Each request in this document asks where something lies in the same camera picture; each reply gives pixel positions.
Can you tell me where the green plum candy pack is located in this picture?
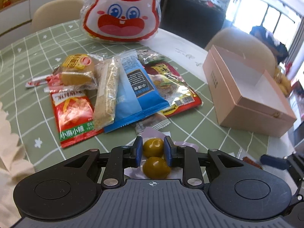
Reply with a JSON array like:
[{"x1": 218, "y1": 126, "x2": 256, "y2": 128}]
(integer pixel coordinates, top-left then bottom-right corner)
[{"x1": 124, "y1": 127, "x2": 200, "y2": 180}]

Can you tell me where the blue snack bag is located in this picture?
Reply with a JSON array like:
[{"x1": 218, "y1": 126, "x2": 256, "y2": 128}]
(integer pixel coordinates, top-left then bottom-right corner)
[{"x1": 104, "y1": 50, "x2": 169, "y2": 133}]

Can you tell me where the red yellow snack pouch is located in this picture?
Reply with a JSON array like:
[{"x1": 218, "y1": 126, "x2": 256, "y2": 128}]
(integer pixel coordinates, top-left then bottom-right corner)
[{"x1": 145, "y1": 61, "x2": 202, "y2": 117}]

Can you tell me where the red spicy snack packet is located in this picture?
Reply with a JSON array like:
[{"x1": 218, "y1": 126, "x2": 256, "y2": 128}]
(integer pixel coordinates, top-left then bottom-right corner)
[{"x1": 50, "y1": 90, "x2": 104, "y2": 148}]

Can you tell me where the yellow cake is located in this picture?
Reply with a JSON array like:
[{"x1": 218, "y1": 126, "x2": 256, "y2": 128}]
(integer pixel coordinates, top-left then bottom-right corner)
[{"x1": 48, "y1": 54, "x2": 105, "y2": 92}]

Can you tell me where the brown clear candy wrapper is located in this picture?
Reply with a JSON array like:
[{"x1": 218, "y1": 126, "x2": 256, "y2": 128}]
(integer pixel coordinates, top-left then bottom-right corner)
[{"x1": 131, "y1": 112, "x2": 171, "y2": 135}]

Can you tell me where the sesame bar clear wrapper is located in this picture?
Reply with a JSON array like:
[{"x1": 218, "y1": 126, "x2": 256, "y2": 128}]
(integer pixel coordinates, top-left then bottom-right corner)
[{"x1": 93, "y1": 57, "x2": 121, "y2": 130}]

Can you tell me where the pink cardboard box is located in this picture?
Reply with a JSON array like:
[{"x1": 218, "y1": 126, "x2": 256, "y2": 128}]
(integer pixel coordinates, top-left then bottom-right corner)
[{"x1": 203, "y1": 46, "x2": 296, "y2": 137}]

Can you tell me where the yellow plush toy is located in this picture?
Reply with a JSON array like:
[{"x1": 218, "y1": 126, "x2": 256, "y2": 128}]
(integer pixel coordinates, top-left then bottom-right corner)
[{"x1": 274, "y1": 68, "x2": 292, "y2": 97}]

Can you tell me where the small green white candy packet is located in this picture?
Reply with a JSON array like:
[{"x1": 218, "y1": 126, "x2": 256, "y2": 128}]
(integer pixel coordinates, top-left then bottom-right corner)
[{"x1": 136, "y1": 49, "x2": 165, "y2": 65}]

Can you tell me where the green grid tablecloth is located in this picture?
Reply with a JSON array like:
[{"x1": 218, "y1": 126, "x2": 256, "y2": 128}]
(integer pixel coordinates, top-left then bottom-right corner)
[{"x1": 1, "y1": 21, "x2": 269, "y2": 172}]

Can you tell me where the red white stick packet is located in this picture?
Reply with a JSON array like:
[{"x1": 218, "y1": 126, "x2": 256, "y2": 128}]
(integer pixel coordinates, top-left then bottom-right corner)
[{"x1": 25, "y1": 74, "x2": 53, "y2": 89}]

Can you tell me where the beige chair behind box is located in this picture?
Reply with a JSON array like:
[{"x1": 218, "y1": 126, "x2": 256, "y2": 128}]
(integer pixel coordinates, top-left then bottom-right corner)
[{"x1": 205, "y1": 27, "x2": 277, "y2": 77}]

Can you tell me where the rabbit face snack bag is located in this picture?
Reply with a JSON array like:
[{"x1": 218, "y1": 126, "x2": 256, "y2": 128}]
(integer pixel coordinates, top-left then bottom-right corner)
[{"x1": 80, "y1": 0, "x2": 161, "y2": 43}]

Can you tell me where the beige chair far left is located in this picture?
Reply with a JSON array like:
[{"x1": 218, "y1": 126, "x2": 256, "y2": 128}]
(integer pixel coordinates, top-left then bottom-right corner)
[{"x1": 31, "y1": 0, "x2": 85, "y2": 33}]

